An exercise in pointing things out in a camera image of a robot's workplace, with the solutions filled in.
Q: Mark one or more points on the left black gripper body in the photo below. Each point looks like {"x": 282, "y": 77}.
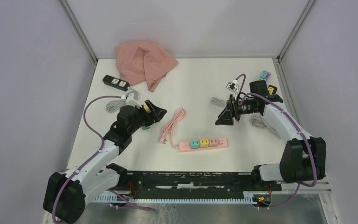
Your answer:
{"x": 141, "y": 119}

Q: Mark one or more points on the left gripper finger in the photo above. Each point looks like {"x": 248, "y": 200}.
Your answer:
{"x": 160, "y": 111}
{"x": 152, "y": 118}

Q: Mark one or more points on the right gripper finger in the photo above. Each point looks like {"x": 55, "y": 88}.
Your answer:
{"x": 230, "y": 105}
{"x": 224, "y": 119}

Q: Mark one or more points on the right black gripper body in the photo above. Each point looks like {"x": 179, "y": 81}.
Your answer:
{"x": 246, "y": 107}

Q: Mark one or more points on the yellow plug adapter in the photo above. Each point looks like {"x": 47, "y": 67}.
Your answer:
{"x": 147, "y": 109}

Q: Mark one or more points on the pink plug adapter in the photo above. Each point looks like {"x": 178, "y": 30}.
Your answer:
{"x": 213, "y": 142}

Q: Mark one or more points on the teal adapter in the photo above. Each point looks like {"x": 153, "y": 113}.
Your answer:
{"x": 195, "y": 144}

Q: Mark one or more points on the black power strip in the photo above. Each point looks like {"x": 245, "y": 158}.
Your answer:
{"x": 274, "y": 88}
{"x": 116, "y": 83}

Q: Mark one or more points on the pink power strip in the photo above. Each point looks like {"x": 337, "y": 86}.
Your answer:
{"x": 185, "y": 146}

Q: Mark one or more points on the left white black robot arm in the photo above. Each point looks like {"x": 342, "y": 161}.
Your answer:
{"x": 68, "y": 193}

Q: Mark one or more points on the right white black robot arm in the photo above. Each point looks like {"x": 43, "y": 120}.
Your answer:
{"x": 303, "y": 158}

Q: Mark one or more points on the yellow adapter on black strip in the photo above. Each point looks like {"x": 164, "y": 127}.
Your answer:
{"x": 271, "y": 90}

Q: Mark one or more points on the purple power strip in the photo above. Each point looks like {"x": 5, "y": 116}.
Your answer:
{"x": 264, "y": 75}

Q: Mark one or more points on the pink cloth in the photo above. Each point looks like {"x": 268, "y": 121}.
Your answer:
{"x": 143, "y": 61}

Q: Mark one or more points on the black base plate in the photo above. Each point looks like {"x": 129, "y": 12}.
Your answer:
{"x": 191, "y": 185}

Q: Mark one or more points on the white cable duct rail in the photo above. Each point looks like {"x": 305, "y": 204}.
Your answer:
{"x": 112, "y": 198}

